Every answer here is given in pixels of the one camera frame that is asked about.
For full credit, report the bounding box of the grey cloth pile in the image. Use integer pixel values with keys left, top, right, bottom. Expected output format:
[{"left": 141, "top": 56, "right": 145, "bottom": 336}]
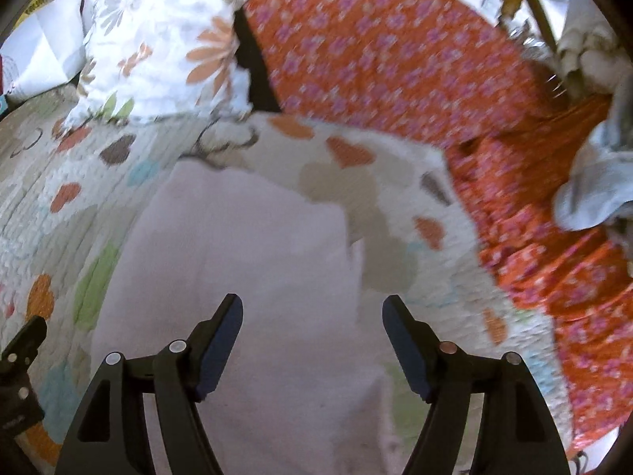
[{"left": 553, "top": 97, "right": 632, "bottom": 230}]

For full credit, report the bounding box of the pale pink cloth garment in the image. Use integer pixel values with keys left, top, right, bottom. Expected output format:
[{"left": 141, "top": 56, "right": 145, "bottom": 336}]
[{"left": 91, "top": 159, "right": 402, "bottom": 474}]

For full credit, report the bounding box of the orange floral bedsheet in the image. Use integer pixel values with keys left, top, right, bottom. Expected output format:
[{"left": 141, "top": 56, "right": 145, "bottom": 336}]
[{"left": 235, "top": 0, "right": 632, "bottom": 449}]

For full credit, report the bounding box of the white crumpled cloth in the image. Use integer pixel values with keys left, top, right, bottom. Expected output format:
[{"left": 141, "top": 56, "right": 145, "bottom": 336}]
[{"left": 558, "top": 0, "right": 632, "bottom": 95}]

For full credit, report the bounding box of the white paper bag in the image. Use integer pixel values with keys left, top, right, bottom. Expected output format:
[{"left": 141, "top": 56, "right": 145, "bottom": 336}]
[{"left": 1, "top": 0, "right": 92, "bottom": 105}]

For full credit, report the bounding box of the white quilt with coloured hearts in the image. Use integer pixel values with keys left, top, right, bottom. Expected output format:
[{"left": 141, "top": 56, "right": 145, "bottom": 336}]
[{"left": 1, "top": 86, "right": 572, "bottom": 474}]

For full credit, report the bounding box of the white floral pillow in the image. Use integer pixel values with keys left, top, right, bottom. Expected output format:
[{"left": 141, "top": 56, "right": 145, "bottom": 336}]
[{"left": 62, "top": 0, "right": 251, "bottom": 131}]

